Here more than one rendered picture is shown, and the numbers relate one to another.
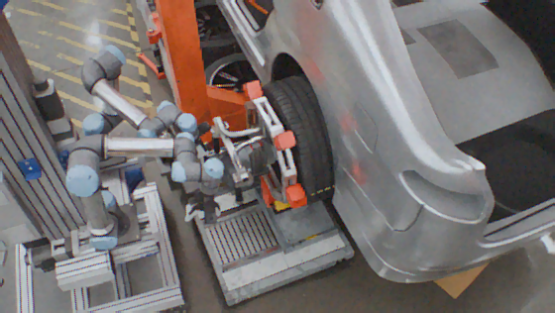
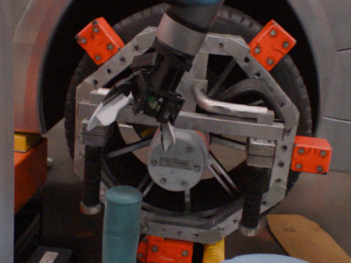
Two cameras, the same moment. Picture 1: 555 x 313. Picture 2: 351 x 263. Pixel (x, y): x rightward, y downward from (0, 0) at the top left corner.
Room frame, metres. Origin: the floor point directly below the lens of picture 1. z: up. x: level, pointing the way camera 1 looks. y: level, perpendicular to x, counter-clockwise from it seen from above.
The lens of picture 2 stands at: (1.21, 1.10, 1.25)
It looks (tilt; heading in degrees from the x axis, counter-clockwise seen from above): 18 degrees down; 296
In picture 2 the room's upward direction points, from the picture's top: 6 degrees clockwise
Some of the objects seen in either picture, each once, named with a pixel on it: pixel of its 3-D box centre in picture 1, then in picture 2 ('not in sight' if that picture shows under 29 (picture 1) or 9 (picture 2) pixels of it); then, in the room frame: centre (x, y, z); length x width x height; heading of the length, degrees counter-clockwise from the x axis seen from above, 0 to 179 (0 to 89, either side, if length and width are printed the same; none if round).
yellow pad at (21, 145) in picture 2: not in sight; (12, 135); (2.30, 0.02, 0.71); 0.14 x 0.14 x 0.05; 22
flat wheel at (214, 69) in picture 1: (247, 94); not in sight; (2.60, 0.22, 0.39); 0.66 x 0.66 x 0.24
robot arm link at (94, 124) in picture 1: (96, 129); not in sight; (1.75, 0.94, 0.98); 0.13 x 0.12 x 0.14; 145
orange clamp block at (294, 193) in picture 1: (295, 195); (307, 154); (1.41, -0.07, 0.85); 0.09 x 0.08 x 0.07; 22
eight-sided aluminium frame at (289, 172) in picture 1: (270, 150); (182, 139); (1.70, 0.05, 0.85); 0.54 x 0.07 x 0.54; 22
